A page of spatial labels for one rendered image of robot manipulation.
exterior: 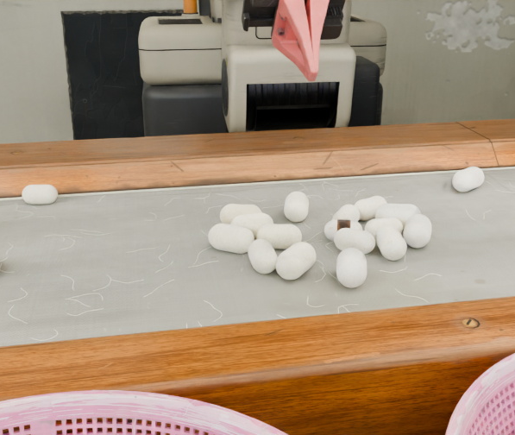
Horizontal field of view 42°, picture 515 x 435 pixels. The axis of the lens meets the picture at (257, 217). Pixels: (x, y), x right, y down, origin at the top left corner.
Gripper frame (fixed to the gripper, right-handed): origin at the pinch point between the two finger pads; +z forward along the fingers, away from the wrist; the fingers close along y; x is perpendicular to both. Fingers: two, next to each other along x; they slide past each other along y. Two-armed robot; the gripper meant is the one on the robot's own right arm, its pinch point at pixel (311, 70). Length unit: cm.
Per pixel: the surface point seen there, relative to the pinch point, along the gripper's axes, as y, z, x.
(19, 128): -60, -117, 170
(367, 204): 2.7, 13.6, 1.6
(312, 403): -8.5, 32.2, -12.9
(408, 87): 93, -118, 158
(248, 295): -9.6, 22.9, -4.3
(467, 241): 9.5, 18.7, -0.5
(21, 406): -22.6, 31.1, -15.4
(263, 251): -8.0, 19.5, -3.9
